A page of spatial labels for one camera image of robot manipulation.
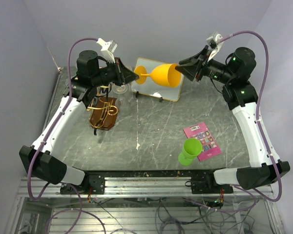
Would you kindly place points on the gold framed whiteboard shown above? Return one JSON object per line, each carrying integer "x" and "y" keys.
{"x": 149, "y": 88}

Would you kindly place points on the green plastic goblet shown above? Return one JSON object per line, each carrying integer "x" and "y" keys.
{"x": 190, "y": 150}

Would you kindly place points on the aluminium rail frame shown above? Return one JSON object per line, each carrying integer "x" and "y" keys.
{"x": 144, "y": 202}

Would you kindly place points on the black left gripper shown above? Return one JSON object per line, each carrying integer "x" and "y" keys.
{"x": 123, "y": 75}

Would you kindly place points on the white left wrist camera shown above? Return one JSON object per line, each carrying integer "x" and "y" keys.
{"x": 107, "y": 49}

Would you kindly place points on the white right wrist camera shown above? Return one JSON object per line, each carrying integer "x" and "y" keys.
{"x": 214, "y": 43}

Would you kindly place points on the clear wine glass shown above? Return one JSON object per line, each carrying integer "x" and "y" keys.
{"x": 120, "y": 93}

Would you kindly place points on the gold wire wine glass rack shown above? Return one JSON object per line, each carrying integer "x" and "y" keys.
{"x": 103, "y": 110}

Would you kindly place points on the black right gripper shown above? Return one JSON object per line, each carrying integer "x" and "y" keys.
{"x": 198, "y": 63}

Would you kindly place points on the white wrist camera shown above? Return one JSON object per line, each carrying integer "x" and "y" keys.
{"x": 214, "y": 43}
{"x": 107, "y": 49}

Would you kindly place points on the orange plastic goblet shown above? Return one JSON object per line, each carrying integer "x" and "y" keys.
{"x": 163, "y": 75}

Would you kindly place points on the pink booklet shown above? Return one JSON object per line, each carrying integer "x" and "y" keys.
{"x": 201, "y": 132}

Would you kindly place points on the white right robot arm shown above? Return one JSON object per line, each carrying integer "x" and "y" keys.
{"x": 266, "y": 167}

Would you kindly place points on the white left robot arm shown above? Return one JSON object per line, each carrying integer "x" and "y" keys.
{"x": 41, "y": 158}

